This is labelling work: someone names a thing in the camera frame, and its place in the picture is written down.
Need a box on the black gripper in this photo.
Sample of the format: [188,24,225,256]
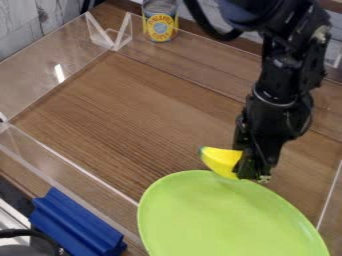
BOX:
[232,87,314,183]

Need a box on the yellow toy banana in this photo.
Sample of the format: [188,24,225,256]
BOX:
[199,146,241,179]

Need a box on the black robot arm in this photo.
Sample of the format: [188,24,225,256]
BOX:
[219,0,331,182]

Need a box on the green plate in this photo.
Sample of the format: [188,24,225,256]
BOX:
[137,170,331,256]

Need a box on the blue plastic block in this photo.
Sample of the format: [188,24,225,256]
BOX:
[29,187,127,256]

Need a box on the yellow labelled tin can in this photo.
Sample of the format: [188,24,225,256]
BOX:
[141,0,179,43]

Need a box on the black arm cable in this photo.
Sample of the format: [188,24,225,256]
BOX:
[183,0,245,42]

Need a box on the clear acrylic corner bracket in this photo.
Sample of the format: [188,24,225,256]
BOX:
[84,12,132,52]

